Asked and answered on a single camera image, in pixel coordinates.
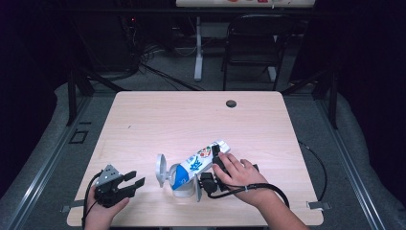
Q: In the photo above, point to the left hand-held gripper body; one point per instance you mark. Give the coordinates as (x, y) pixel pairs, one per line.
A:
(108, 175)

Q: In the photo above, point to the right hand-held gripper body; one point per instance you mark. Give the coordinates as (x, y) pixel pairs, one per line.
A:
(207, 183)

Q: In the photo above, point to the white and blue milk carton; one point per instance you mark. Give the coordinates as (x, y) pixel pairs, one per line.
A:
(194, 164)

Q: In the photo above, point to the white lidded plastic jug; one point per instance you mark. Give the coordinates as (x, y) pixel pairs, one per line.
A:
(161, 169)

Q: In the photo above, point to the person's right hand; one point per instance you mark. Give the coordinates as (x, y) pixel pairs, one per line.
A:
(245, 179)

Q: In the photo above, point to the person's left hand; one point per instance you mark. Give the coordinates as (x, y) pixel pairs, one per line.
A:
(97, 215)

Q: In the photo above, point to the grey tape strip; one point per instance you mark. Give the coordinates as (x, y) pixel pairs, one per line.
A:
(73, 205)
(319, 205)

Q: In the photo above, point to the dark round table grommet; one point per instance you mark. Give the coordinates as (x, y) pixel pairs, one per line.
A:
(231, 103)

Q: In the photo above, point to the black metal stand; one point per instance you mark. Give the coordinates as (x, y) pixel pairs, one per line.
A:
(72, 96)
(333, 102)

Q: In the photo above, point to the white desk with metal legs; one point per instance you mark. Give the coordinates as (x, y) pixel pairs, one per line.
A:
(198, 48)

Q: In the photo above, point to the black folding chair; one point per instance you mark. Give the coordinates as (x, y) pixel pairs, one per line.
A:
(255, 48)

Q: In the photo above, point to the black equipment cabinet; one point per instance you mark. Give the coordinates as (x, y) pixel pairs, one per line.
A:
(108, 41)

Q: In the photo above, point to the aluminium floor rail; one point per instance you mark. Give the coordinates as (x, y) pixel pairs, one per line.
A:
(354, 172)
(41, 172)

